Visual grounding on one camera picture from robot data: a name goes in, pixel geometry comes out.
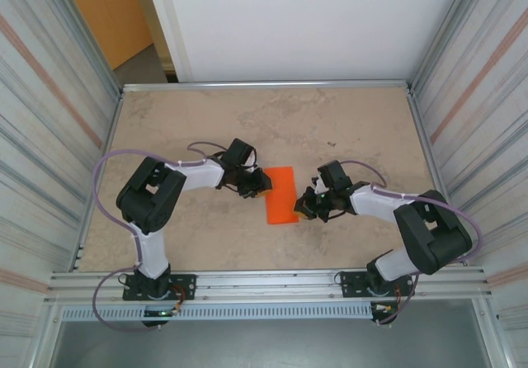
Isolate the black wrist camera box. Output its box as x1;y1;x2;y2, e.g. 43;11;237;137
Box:
316;160;353;192
224;138;258;170

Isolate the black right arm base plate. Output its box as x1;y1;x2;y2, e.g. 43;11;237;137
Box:
338;271;415;299

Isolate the orange wooden door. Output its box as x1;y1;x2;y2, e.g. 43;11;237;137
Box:
57;0;156;72

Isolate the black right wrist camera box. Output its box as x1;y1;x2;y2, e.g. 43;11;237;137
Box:
316;160;353;192

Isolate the long aluminium table edge rail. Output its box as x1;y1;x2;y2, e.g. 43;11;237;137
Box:
120;79;415;95

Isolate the small circuit board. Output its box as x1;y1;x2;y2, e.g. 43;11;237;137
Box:
370;301;399;326
142;308;179;319

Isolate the aluminium table side rail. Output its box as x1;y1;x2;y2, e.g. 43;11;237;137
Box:
68;89;125;272
406;87;469;267

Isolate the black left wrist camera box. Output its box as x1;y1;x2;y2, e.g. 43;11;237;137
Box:
224;138;258;170

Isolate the grey metal sheet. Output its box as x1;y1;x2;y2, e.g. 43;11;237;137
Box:
49;320;494;368

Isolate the slotted grey cable tray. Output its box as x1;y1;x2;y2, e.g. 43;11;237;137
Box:
60;304;375;322

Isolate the wide aluminium base rail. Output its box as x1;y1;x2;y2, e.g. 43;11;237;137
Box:
46;265;495;304

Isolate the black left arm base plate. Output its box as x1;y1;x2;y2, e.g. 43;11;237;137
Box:
122;272;197;302

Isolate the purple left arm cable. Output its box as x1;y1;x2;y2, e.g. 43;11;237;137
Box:
91;140;210;333

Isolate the corrugated metal side panel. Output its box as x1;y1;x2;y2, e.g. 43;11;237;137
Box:
412;0;528;368
0;0;124;368

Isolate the white door frame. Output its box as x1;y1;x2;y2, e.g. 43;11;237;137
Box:
142;0;195;83

